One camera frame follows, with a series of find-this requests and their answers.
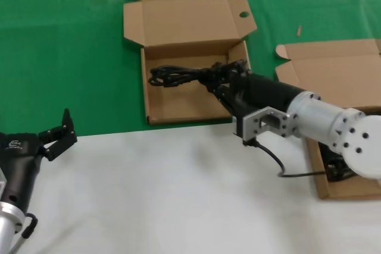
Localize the cardboard box with round hole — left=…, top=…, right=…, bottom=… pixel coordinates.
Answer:
left=123, top=0, right=258, bottom=126

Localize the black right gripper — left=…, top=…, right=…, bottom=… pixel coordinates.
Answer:
left=207, top=59, right=302, bottom=118

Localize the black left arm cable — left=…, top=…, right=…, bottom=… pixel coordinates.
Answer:
left=10, top=212, right=39, bottom=254

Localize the green table mat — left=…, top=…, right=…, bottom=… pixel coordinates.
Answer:
left=0, top=0, right=381, bottom=138

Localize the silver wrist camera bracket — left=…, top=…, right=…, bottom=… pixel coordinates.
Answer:
left=236, top=106, right=291, bottom=147

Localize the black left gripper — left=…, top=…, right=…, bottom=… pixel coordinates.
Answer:
left=0, top=108, right=79, bottom=210

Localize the open brown cardboard box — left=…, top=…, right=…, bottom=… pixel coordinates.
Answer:
left=274, top=39, right=381, bottom=200

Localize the black cable bundle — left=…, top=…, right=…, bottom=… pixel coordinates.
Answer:
left=148, top=61, right=236, bottom=90

